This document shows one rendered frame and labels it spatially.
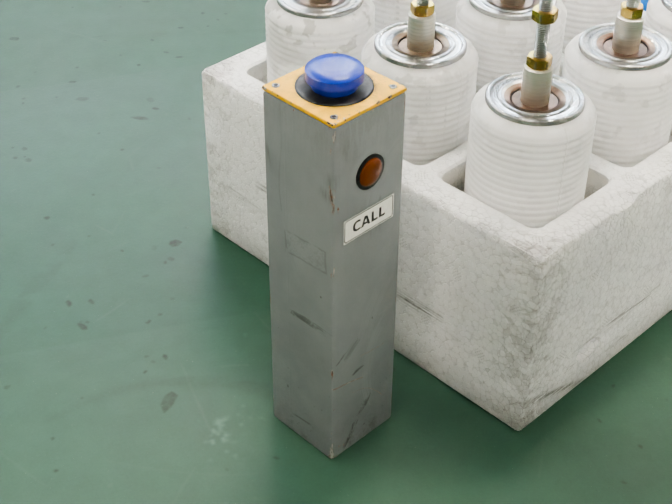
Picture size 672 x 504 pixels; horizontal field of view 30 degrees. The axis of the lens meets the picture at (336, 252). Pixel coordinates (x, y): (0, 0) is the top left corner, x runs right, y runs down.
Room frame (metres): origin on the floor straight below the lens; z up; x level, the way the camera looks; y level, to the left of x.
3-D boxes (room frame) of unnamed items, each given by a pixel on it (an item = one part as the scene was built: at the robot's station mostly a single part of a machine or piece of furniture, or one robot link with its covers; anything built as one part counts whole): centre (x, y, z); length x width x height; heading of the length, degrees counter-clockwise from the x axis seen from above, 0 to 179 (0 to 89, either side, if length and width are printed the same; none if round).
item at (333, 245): (0.74, 0.00, 0.16); 0.07 x 0.07 x 0.31; 45
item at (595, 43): (0.91, -0.23, 0.25); 0.08 x 0.08 x 0.01
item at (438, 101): (0.91, -0.07, 0.16); 0.10 x 0.10 x 0.18
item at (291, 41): (0.99, 0.02, 0.16); 0.10 x 0.10 x 0.18
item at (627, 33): (0.91, -0.23, 0.26); 0.02 x 0.02 x 0.03
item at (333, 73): (0.74, 0.00, 0.32); 0.04 x 0.04 x 0.02
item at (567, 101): (0.83, -0.15, 0.25); 0.08 x 0.08 x 0.01
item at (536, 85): (0.83, -0.15, 0.26); 0.02 x 0.02 x 0.03
